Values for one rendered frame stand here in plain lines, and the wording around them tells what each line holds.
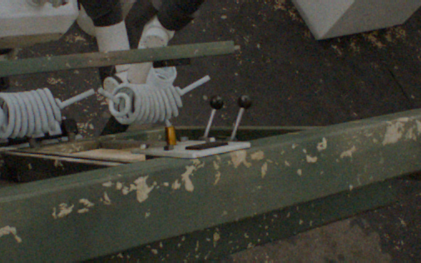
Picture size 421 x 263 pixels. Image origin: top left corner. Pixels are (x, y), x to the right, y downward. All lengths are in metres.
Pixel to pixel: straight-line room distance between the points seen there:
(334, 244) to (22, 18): 2.30
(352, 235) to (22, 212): 3.01
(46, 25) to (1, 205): 1.09
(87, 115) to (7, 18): 1.57
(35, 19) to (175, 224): 1.04
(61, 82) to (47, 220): 2.57
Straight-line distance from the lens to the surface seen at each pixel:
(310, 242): 3.51
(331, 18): 4.23
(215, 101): 1.65
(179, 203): 0.88
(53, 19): 1.83
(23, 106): 0.91
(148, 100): 1.00
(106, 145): 2.10
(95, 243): 0.84
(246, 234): 1.22
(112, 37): 1.93
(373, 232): 3.79
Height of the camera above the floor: 2.67
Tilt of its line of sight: 49 degrees down
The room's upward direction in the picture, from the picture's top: 40 degrees clockwise
